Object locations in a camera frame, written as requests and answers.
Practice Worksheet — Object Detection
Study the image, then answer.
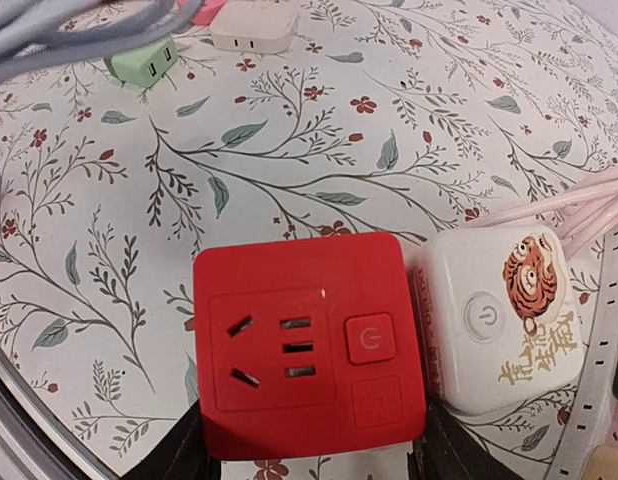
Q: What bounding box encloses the light green plug adapter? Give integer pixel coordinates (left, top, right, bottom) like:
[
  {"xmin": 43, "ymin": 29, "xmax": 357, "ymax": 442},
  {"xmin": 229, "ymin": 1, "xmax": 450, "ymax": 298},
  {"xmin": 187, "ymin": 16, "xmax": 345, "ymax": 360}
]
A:
[{"xmin": 103, "ymin": 36, "xmax": 178, "ymax": 88}]

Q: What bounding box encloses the grey coiled power cable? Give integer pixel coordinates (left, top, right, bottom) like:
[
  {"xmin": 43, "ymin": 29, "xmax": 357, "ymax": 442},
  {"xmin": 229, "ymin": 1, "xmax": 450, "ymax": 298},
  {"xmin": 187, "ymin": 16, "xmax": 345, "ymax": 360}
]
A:
[{"xmin": 0, "ymin": 0, "xmax": 205, "ymax": 91}]

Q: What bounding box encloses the pink coiled cable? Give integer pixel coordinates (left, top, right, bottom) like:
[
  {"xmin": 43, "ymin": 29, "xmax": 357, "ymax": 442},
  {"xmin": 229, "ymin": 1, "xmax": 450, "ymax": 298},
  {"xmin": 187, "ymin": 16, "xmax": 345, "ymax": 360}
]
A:
[{"xmin": 458, "ymin": 167, "xmax": 618, "ymax": 259}]

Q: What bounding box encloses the floral patterned table mat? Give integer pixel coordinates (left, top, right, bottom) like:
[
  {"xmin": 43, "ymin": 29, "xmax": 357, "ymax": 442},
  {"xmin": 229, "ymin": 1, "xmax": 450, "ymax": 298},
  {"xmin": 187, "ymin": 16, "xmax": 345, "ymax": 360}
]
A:
[{"xmin": 0, "ymin": 1, "xmax": 618, "ymax": 479}]

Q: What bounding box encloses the aluminium front rail base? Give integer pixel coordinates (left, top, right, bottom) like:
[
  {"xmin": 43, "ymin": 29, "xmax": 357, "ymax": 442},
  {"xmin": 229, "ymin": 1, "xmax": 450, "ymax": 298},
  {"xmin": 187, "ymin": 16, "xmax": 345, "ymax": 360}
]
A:
[{"xmin": 0, "ymin": 348, "xmax": 119, "ymax": 480}]

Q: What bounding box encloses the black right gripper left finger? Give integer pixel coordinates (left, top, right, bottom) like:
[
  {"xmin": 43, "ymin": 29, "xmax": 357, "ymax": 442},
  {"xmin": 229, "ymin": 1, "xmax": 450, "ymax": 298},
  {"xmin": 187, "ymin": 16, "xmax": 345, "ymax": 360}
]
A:
[{"xmin": 121, "ymin": 401, "xmax": 221, "ymax": 480}]

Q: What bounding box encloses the white plug adapter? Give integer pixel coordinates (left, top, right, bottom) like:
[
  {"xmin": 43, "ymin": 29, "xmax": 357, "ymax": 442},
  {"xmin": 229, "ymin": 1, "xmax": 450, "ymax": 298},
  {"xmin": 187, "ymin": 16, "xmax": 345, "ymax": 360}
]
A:
[{"xmin": 209, "ymin": 1, "xmax": 300, "ymax": 55}]

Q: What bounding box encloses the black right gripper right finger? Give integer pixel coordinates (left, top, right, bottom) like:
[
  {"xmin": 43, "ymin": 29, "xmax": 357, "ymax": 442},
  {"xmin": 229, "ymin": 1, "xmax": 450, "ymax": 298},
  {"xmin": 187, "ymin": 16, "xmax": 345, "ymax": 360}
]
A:
[{"xmin": 407, "ymin": 400, "xmax": 494, "ymax": 479}]

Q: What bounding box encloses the white cube adapter red print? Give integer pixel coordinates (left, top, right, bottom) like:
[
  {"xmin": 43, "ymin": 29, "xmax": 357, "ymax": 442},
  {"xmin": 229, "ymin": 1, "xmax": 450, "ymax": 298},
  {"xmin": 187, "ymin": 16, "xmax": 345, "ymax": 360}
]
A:
[{"xmin": 409, "ymin": 225, "xmax": 584, "ymax": 416}]

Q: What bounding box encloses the white power strip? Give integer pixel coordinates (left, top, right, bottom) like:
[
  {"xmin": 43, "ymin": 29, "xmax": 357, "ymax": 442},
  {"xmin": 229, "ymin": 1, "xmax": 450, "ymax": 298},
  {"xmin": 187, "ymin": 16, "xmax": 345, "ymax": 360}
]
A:
[{"xmin": 546, "ymin": 226, "xmax": 618, "ymax": 479}]

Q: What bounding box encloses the pink plug adapter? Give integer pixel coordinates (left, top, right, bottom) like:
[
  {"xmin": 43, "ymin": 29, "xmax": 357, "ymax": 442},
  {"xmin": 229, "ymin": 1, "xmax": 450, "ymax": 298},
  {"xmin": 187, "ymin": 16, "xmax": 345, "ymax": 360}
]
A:
[{"xmin": 192, "ymin": 0, "xmax": 226, "ymax": 26}]

